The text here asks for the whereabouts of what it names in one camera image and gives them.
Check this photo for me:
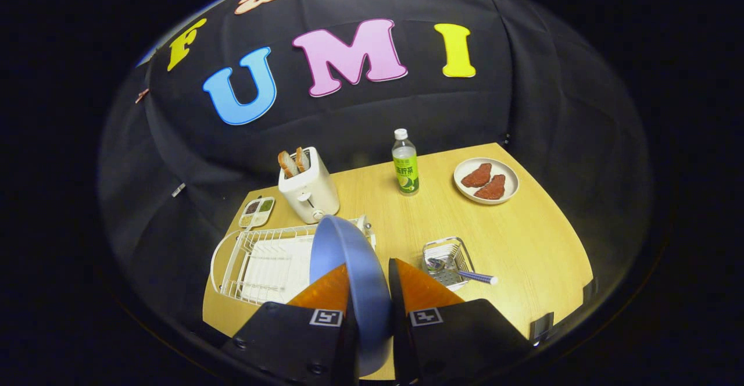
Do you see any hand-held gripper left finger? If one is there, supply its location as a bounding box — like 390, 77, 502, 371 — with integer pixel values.
221, 263, 361, 386

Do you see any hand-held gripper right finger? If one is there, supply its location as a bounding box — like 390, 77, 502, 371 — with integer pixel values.
388, 258, 532, 385

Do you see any white wire dish rack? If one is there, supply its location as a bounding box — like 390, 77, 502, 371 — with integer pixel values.
210, 216, 377, 306

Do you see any metal wire basket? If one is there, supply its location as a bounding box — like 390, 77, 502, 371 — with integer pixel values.
423, 237, 475, 292

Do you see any blue plate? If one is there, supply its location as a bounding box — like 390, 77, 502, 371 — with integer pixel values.
309, 215, 393, 378

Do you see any spoon with purple handle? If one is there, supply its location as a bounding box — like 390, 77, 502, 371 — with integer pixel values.
426, 258, 499, 285

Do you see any white round plate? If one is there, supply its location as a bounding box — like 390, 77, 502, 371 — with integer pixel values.
453, 158, 520, 205

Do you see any divided seasoning tray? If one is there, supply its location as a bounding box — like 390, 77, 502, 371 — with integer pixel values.
239, 196, 276, 229

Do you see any green label drink bottle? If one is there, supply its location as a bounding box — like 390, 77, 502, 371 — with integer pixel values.
392, 128, 420, 196

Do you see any black table clamp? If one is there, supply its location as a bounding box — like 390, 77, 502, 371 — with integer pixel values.
530, 312, 555, 341

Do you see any white toaster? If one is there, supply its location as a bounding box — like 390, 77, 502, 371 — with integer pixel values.
278, 146, 341, 224

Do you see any red meat slice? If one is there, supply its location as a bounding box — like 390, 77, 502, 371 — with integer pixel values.
461, 163, 492, 188
474, 174, 506, 201

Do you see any black backdrop cloth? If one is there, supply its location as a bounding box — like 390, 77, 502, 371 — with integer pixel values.
99, 0, 652, 340

